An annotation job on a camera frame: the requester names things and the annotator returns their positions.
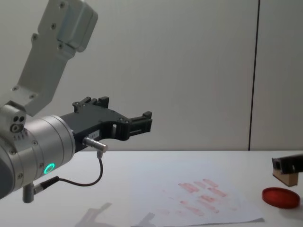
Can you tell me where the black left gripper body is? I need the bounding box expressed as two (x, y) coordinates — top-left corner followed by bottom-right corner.
(59, 107), (124, 152)

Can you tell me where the white paper with red prints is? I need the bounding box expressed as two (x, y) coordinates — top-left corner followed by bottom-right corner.
(127, 175), (266, 227)

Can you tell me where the thin dark gripper cable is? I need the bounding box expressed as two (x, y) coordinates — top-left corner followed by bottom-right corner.
(33, 136), (110, 193)

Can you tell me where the wooden stamp block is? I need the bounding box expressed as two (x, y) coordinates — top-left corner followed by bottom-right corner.
(272, 167), (298, 188)

